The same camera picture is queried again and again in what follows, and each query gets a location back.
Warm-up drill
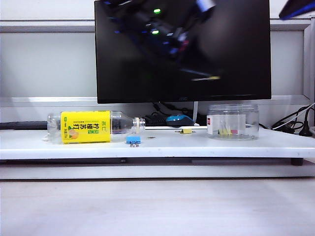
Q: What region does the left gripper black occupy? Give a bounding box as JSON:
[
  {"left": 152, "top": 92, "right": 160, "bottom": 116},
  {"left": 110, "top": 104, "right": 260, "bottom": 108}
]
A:
[{"left": 169, "top": 44, "right": 222, "bottom": 77}]

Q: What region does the black flat computer monitor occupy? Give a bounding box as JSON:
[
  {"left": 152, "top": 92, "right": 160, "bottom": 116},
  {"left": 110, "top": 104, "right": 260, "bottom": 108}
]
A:
[{"left": 94, "top": 0, "right": 272, "bottom": 105}]

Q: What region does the silver white monitor stand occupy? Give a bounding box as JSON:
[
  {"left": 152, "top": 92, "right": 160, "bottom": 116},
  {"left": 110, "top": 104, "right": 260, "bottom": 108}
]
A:
[{"left": 145, "top": 101, "right": 209, "bottom": 130}]

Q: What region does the blue black computer mouse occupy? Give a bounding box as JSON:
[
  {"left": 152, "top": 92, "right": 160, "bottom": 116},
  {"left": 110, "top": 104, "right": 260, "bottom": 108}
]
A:
[{"left": 166, "top": 115, "right": 195, "bottom": 127}]

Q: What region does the clear plastic jar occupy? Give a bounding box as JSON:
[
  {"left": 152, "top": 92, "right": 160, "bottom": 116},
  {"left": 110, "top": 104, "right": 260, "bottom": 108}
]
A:
[{"left": 207, "top": 104, "right": 260, "bottom": 141}]

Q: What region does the blue binder clip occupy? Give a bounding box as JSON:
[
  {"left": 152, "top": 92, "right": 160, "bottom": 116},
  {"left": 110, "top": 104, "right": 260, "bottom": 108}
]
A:
[{"left": 126, "top": 135, "right": 142, "bottom": 148}]

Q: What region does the clear bottle yellow label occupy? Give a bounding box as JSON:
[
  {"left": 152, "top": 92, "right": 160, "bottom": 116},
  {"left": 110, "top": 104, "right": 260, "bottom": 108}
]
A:
[{"left": 47, "top": 110, "right": 147, "bottom": 145}]

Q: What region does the black power plug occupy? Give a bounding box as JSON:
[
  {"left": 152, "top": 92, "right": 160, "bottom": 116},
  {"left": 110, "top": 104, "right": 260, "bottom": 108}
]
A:
[{"left": 299, "top": 108, "right": 313, "bottom": 137}]

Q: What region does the white desktop riser board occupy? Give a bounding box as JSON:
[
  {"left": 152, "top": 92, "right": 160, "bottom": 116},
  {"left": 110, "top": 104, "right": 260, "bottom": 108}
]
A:
[{"left": 0, "top": 127, "right": 315, "bottom": 160}]

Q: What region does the black keyboard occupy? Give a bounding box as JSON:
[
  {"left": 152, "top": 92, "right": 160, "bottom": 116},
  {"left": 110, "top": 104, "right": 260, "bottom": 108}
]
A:
[{"left": 0, "top": 120, "right": 49, "bottom": 130}]

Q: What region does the black monitor cable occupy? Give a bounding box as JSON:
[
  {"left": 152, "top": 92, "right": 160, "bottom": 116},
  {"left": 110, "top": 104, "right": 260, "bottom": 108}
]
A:
[{"left": 153, "top": 102, "right": 184, "bottom": 113}]

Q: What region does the black cable tangle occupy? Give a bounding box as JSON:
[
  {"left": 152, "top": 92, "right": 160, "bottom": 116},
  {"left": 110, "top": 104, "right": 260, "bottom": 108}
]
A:
[{"left": 145, "top": 112, "right": 170, "bottom": 125}]

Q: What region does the black looping cable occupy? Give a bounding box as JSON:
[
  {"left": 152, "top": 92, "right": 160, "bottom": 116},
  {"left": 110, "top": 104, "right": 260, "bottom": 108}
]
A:
[{"left": 258, "top": 104, "right": 315, "bottom": 135}]

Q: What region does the white cable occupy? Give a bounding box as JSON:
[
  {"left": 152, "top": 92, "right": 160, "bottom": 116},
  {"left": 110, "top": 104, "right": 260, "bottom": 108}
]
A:
[{"left": 273, "top": 104, "right": 315, "bottom": 131}]

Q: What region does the grey aluminium partition frame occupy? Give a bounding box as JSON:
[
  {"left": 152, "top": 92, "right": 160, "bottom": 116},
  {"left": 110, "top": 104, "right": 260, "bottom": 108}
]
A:
[{"left": 0, "top": 16, "right": 315, "bottom": 109}]

